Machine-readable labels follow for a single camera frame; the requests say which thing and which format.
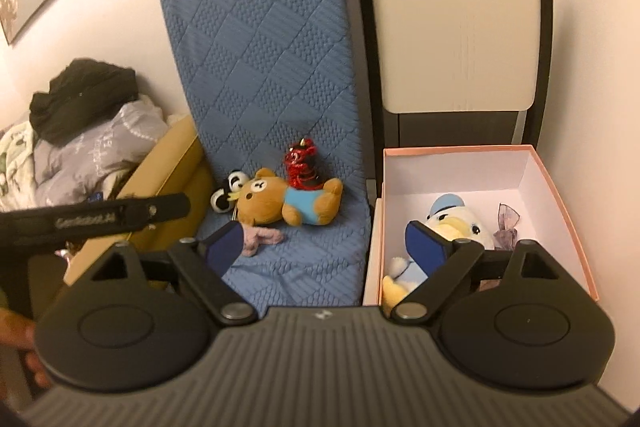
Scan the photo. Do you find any floral blanket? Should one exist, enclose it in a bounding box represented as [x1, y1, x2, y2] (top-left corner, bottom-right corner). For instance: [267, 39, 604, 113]
[0, 119, 38, 212]

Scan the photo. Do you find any brown bear plush toy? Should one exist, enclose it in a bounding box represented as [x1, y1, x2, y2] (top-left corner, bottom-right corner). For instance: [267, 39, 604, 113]
[236, 168, 344, 228]

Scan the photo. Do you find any panda plush toy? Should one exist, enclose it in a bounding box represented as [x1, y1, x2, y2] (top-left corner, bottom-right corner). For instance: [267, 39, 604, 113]
[210, 172, 251, 212]

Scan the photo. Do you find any beige folding chair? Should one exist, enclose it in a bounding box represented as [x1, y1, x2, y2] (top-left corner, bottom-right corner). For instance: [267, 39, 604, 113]
[352, 0, 553, 152]

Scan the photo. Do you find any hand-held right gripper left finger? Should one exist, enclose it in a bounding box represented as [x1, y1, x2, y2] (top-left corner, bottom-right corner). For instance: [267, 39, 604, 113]
[90, 224, 258, 325]

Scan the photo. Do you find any duck plush toy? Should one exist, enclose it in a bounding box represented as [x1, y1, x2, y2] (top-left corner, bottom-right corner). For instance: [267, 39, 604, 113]
[382, 193, 496, 315]

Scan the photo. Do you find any red devil figure toy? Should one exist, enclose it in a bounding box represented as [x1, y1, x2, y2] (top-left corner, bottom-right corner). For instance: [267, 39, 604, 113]
[284, 138, 321, 192]

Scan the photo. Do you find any blue quilted chair cushion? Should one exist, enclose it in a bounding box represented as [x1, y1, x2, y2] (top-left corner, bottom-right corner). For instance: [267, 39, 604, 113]
[159, 0, 373, 308]

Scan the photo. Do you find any person's left hand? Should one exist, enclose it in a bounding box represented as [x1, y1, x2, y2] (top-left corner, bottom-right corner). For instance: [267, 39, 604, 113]
[0, 311, 51, 390]

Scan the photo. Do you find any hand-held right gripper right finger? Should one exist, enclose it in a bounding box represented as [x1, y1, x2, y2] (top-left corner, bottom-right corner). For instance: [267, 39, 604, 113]
[390, 221, 563, 325]

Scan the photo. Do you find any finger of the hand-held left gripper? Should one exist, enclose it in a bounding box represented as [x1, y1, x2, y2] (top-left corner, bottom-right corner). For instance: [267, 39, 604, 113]
[150, 193, 192, 225]

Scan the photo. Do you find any black clothing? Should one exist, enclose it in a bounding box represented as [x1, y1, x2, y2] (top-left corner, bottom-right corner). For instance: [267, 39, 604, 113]
[29, 58, 140, 144]

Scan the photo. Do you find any small pink plush toy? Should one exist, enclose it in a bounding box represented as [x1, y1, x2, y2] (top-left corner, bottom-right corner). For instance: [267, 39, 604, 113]
[242, 226, 285, 258]

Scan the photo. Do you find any pink cardboard box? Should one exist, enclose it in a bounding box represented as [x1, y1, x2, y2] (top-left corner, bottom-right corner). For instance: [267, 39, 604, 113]
[362, 145, 600, 308]

